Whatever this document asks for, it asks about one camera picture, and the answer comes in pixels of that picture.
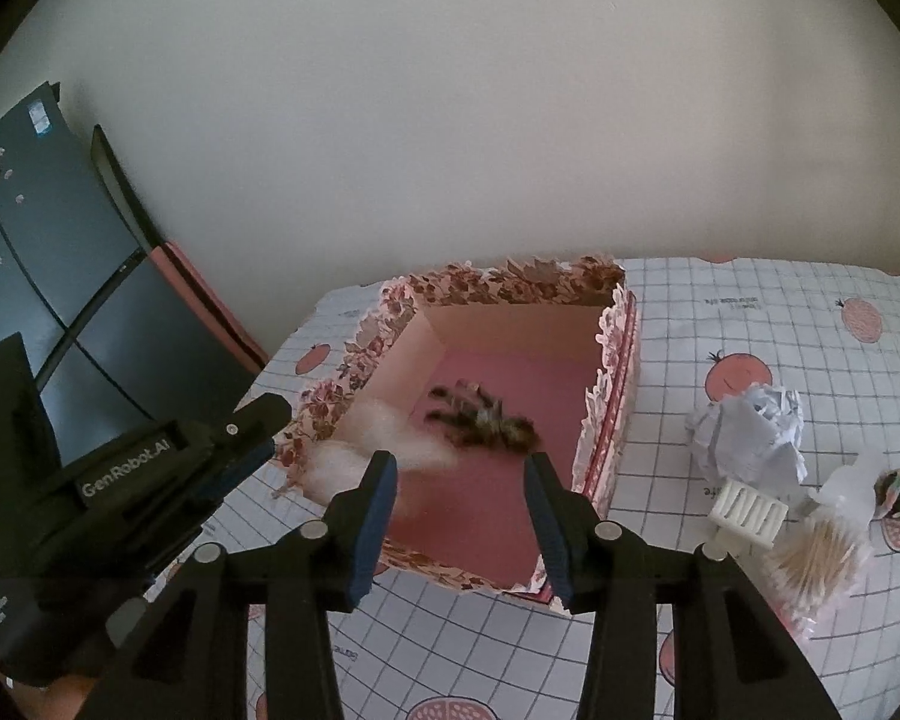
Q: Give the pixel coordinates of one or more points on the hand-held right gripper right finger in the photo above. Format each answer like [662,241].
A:
[551,532]

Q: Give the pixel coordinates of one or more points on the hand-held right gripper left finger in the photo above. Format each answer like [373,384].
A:
[371,532]

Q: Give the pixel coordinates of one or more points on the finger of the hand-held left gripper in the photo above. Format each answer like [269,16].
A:
[251,420]

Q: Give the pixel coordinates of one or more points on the floral pink cardboard box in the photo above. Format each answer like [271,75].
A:
[487,502]

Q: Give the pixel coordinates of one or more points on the small white plastic comb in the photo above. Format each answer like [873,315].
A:
[746,514]

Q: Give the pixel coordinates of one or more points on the white paper ball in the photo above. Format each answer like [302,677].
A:
[750,435]

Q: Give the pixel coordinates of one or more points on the white plastic scoop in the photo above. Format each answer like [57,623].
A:
[851,491]

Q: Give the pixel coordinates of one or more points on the checked pomegranate cloth desktop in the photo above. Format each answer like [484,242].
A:
[720,330]

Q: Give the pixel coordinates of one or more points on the pink board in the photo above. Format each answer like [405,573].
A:
[210,307]

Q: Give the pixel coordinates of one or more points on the thin black panel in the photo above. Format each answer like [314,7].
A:
[120,180]

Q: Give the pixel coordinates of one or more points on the dark blue cabinet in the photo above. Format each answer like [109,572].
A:
[45,240]

